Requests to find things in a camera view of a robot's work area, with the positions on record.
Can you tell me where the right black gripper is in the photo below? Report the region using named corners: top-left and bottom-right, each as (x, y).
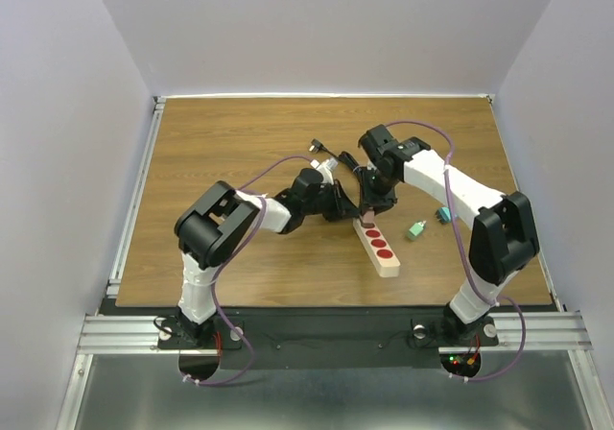
top-left (360, 163), bottom-right (399, 214)

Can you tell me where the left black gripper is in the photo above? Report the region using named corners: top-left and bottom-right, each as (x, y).
top-left (301, 179), bottom-right (361, 223)

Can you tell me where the pink plug adapter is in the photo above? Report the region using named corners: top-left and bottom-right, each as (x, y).
top-left (361, 210), bottom-right (375, 224)

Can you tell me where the green plug adapter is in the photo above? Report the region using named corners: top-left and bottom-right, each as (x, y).
top-left (407, 221), bottom-right (426, 241)

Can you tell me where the teal plug adapter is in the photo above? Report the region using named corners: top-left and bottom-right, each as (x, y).
top-left (435, 206), bottom-right (453, 224)

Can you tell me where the white power strip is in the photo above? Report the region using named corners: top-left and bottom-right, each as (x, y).
top-left (353, 219), bottom-right (401, 278)

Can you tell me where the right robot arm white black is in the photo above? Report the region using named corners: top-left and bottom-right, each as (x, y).
top-left (358, 125), bottom-right (540, 344)

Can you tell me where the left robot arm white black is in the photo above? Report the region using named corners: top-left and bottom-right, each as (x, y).
top-left (174, 168), bottom-right (359, 347)

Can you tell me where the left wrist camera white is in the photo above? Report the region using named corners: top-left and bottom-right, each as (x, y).
top-left (310, 157), bottom-right (338, 184)

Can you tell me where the black power cord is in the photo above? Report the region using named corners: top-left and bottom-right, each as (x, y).
top-left (320, 144), bottom-right (368, 186)

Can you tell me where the black wall plug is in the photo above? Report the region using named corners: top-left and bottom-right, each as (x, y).
top-left (308, 139), bottom-right (326, 154)

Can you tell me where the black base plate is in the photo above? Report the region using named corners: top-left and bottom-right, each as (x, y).
top-left (157, 305), bottom-right (499, 370)

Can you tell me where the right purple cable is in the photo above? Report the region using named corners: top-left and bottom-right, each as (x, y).
top-left (386, 121), bottom-right (529, 384)

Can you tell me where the aluminium frame rail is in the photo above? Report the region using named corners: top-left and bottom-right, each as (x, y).
top-left (77, 316), bottom-right (158, 355)

